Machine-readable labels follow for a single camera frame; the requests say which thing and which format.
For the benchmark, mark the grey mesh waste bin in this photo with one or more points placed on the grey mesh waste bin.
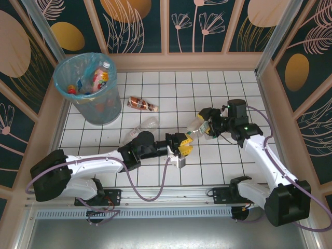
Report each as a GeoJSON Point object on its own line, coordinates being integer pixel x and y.
{"type": "Point", "coordinates": [103, 111]}

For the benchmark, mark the aluminium mounting rail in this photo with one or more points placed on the aluminium mounting rail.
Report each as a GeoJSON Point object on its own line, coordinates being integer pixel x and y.
{"type": "Point", "coordinates": [168, 193]}

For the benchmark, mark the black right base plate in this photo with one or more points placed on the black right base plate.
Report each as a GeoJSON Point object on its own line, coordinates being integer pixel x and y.
{"type": "Point", "coordinates": [220, 195]}

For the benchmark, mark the blue-capped clear bottle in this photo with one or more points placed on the blue-capped clear bottle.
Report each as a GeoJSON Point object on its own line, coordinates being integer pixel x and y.
{"type": "Point", "coordinates": [81, 84]}

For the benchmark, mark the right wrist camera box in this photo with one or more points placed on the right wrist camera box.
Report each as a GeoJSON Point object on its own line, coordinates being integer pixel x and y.
{"type": "Point", "coordinates": [224, 112]}

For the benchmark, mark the clear bottle orange-red label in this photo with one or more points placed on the clear bottle orange-red label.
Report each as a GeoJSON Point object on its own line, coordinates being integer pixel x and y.
{"type": "Point", "coordinates": [69, 87]}

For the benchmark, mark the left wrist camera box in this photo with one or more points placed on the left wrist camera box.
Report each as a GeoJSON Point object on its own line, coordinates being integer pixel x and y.
{"type": "Point", "coordinates": [179, 162]}

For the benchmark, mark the brown coffee drink bottle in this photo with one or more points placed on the brown coffee drink bottle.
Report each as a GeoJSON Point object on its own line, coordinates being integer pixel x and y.
{"type": "Point", "coordinates": [140, 103]}

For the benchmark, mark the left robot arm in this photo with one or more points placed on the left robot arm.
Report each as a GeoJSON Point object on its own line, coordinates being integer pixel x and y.
{"type": "Point", "coordinates": [90, 163]}

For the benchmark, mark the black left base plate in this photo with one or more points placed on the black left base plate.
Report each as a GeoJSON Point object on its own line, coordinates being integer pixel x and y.
{"type": "Point", "coordinates": [111, 195]}

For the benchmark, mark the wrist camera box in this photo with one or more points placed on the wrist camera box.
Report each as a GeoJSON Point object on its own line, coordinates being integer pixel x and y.
{"type": "Point", "coordinates": [224, 112]}
{"type": "Point", "coordinates": [179, 162]}

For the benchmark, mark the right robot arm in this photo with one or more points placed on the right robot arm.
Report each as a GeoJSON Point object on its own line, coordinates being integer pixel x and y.
{"type": "Point", "coordinates": [264, 160]}

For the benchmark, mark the aluminium corner post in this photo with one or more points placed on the aluminium corner post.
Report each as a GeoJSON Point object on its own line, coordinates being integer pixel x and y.
{"type": "Point", "coordinates": [277, 33]}
{"type": "Point", "coordinates": [44, 28]}

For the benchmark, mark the white-capped clear water bottle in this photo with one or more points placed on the white-capped clear water bottle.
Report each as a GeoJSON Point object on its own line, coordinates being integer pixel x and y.
{"type": "Point", "coordinates": [149, 124]}

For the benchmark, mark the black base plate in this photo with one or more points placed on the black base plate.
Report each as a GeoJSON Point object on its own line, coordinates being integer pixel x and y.
{"type": "Point", "coordinates": [111, 195]}
{"type": "Point", "coordinates": [220, 195]}

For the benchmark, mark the pink peach drink bottle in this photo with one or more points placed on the pink peach drink bottle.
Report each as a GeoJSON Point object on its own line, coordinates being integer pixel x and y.
{"type": "Point", "coordinates": [99, 77]}

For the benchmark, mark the grey metal panel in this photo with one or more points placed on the grey metal panel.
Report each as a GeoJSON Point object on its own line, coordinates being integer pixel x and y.
{"type": "Point", "coordinates": [166, 233]}

